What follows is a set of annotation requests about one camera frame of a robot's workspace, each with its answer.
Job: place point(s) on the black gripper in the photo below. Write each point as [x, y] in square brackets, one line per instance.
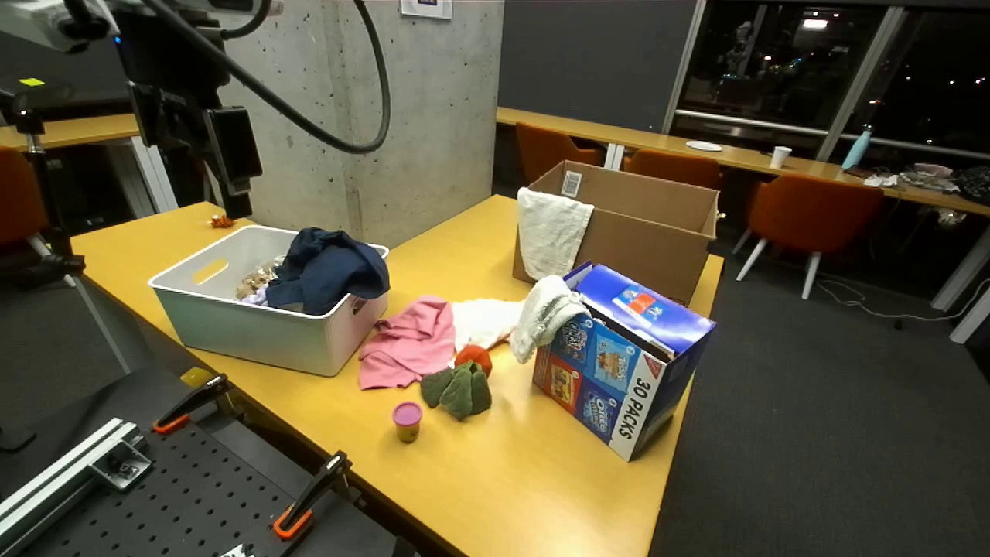
[164, 50]

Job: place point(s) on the pink shirt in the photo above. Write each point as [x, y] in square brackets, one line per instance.
[406, 344]

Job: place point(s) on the yellow tub with pink lid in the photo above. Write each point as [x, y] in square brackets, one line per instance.
[406, 420]

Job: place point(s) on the white plastic basket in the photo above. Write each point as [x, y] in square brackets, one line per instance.
[250, 330]

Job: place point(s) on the small orange object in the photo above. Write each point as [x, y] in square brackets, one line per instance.
[225, 222]

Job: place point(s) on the bag of beige pieces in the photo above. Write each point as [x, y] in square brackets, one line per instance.
[254, 282]

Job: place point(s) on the navy blue cloth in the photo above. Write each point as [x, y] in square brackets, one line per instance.
[327, 272]

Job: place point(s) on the wooden side desk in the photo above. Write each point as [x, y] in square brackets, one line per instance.
[82, 132]

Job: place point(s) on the orange chair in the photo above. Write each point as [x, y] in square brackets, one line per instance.
[21, 197]
[546, 151]
[670, 170]
[808, 212]

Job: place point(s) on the black orange clamp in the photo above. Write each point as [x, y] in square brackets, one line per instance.
[195, 405]
[314, 496]

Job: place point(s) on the white towel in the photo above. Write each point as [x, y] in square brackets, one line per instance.
[552, 237]
[544, 312]

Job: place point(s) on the black perforated breadboard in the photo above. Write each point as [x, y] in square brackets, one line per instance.
[207, 496]

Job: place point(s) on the brown cardboard box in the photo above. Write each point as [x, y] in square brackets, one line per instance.
[652, 244]

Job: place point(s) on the long wooden desk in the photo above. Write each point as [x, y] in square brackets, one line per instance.
[660, 141]

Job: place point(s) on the blue snack carton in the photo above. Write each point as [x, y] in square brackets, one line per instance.
[620, 381]

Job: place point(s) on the white paper sheet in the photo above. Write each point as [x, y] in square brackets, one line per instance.
[705, 148]

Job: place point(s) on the white cup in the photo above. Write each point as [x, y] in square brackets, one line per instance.
[781, 155]

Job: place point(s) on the teal water bottle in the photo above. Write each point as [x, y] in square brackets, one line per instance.
[854, 151]

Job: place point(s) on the heap of clothes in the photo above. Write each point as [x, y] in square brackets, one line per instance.
[929, 178]

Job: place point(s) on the white wall frame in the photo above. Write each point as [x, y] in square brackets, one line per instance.
[426, 8]

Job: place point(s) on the aluminium rail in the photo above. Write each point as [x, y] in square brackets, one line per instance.
[62, 469]

